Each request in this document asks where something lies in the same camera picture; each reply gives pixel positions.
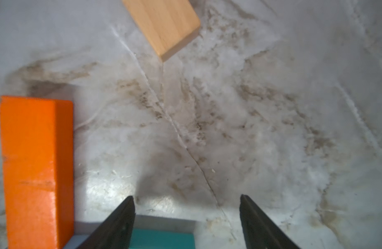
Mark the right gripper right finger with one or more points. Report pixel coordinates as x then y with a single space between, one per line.
259 231

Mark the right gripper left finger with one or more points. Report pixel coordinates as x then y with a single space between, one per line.
116 231

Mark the teal small block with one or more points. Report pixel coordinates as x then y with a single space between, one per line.
151 232

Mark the light blue block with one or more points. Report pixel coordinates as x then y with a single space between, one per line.
76 241

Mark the orange block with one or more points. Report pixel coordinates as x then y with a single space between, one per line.
37 142

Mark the natural wood block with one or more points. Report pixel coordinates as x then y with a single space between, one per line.
167 25

